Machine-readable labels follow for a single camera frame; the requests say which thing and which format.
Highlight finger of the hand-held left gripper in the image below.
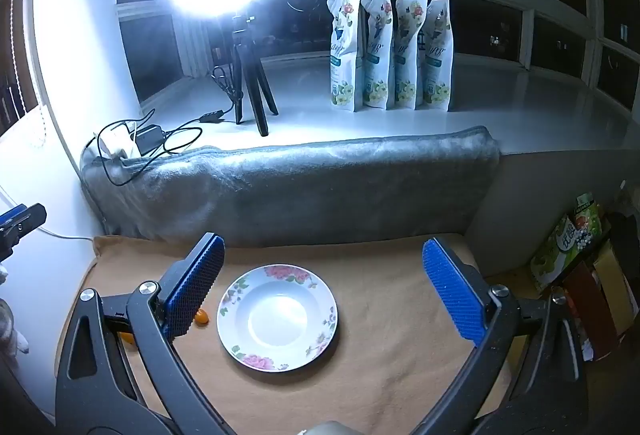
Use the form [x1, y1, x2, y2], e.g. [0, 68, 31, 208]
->
[0, 202, 48, 262]

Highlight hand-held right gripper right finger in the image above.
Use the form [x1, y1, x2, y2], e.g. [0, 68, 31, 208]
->
[411, 237, 589, 435]

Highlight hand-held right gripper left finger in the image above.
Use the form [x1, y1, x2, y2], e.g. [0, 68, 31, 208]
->
[55, 232, 237, 435]

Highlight floral white plate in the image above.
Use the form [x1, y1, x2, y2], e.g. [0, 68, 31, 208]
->
[216, 264, 339, 373]

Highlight person's left hand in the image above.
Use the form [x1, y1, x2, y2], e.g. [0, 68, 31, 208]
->
[0, 265, 31, 357]

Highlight tan cushion mat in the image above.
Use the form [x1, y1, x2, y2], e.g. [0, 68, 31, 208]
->
[56, 232, 516, 421]

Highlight white charger plug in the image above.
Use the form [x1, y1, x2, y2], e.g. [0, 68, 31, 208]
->
[97, 124, 141, 162]

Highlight red box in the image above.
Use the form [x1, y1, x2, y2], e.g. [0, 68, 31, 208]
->
[564, 260, 622, 362]

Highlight grey fleece blanket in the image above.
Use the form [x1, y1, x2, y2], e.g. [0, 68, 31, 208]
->
[80, 126, 502, 247]

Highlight black power adapter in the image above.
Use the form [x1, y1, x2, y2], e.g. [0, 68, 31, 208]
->
[136, 125, 166, 155]

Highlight yellow cardboard box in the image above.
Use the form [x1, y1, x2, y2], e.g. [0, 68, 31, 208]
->
[592, 240, 640, 337]

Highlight black tripod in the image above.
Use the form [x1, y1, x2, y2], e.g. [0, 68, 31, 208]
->
[214, 14, 279, 137]

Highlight floral refill pouch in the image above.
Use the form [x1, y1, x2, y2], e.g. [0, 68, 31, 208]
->
[326, 0, 364, 113]
[393, 0, 428, 111]
[423, 0, 455, 112]
[361, 0, 394, 111]

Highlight white cable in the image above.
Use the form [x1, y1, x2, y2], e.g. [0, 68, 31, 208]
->
[0, 185, 96, 242]

